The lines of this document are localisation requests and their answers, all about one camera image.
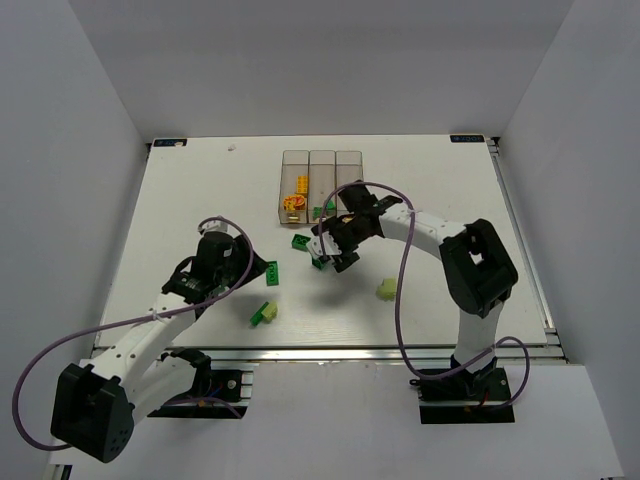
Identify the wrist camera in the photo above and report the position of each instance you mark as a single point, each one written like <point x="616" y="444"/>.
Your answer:
<point x="212" y="225"/>
<point x="323" y="248"/>

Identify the left clear container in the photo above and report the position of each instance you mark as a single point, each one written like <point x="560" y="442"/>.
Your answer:
<point x="294" y="163"/>

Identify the right clear container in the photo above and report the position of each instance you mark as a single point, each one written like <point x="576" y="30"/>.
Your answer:
<point x="349" y="167"/>

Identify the green long lego brick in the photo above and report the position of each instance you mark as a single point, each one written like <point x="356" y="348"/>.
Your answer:
<point x="272" y="274"/>

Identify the light green sloped lego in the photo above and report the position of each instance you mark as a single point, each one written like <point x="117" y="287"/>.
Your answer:
<point x="387" y="289"/>

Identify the light green lego on plate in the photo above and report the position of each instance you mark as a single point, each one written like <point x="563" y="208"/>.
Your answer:
<point x="269" y="312"/>

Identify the green 2x3 lego brick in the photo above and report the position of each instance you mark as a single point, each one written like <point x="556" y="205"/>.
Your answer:
<point x="299" y="242"/>

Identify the yellow lego brick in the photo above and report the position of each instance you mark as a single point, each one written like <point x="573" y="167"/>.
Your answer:
<point x="302" y="185"/>

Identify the orange round lego piece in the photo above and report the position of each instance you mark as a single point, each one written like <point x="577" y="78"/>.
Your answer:
<point x="300" y="201"/>

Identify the middle clear container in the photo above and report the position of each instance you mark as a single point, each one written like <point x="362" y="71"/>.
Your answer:
<point x="321" y="178"/>

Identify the green sloped lego brick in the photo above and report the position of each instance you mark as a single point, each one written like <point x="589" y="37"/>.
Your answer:
<point x="318" y="262"/>

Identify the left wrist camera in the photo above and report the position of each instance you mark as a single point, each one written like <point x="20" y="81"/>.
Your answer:
<point x="212" y="225"/>

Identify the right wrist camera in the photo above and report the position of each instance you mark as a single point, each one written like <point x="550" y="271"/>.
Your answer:
<point x="323" y="248"/>

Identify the green flat lego plate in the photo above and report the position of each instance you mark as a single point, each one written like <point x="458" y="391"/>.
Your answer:
<point x="258" y="316"/>

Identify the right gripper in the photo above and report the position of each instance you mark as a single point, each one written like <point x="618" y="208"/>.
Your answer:
<point x="338" y="240"/>

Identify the left blue label sticker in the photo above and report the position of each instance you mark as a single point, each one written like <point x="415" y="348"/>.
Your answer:
<point x="169" y="142"/>

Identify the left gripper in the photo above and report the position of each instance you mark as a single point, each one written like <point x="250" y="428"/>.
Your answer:
<point x="247" y="268"/>

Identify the blue label sticker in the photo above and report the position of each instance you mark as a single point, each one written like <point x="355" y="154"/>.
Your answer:
<point x="467" y="138"/>
<point x="169" y="142"/>

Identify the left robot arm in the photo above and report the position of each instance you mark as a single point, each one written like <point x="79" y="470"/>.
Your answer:
<point x="97" y="405"/>

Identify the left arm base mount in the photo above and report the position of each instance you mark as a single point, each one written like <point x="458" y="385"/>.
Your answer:
<point x="214" y="393"/>

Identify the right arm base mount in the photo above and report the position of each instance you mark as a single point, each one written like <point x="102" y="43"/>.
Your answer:
<point x="463" y="400"/>

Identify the clear container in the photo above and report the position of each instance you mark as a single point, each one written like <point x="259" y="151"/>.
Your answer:
<point x="294" y="163"/>
<point x="349" y="167"/>
<point x="321" y="178"/>

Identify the right blue label sticker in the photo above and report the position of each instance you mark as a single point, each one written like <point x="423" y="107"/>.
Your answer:
<point x="467" y="138"/>

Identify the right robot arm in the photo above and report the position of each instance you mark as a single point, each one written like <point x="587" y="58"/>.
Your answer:
<point x="478" y="270"/>

